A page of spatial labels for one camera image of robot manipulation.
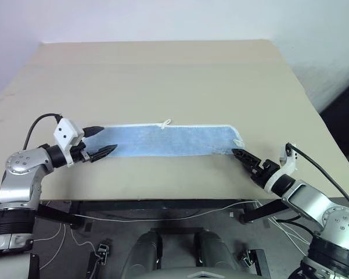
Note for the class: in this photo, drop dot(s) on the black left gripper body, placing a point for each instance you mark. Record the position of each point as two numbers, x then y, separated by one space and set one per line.
79 154

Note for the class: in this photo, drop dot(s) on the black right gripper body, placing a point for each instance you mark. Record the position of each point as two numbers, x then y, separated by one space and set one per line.
264 173

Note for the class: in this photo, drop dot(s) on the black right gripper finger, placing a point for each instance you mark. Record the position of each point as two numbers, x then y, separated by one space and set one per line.
247 165
246 156

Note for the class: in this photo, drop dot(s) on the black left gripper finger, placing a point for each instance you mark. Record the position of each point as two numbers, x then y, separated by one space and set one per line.
94 130
103 151

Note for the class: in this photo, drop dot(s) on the blue towel with white trim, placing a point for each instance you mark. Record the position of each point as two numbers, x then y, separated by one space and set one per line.
168 141

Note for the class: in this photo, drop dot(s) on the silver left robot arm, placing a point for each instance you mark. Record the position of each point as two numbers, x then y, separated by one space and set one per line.
16 186

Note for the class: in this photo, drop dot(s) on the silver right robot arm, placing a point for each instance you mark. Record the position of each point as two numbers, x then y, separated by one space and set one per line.
307 200

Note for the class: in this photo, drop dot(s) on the black caster wheel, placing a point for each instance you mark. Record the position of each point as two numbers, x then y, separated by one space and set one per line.
103 250
248 256

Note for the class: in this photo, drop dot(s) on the dark grey rounded shape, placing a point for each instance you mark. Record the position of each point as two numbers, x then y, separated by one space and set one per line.
216 250
143 250

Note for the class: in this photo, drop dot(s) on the grey robot body with chevron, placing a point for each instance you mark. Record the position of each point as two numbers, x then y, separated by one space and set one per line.
203 274

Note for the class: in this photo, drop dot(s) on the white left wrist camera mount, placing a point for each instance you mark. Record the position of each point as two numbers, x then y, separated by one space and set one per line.
64 132

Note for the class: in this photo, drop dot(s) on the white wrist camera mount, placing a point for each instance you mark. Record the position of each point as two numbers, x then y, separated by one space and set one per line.
290 162
64 132

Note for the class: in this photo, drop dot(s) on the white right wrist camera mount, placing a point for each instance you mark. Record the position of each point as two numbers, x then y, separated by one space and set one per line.
290 162

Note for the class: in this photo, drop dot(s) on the black table frame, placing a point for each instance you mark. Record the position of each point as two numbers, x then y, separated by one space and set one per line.
133 205

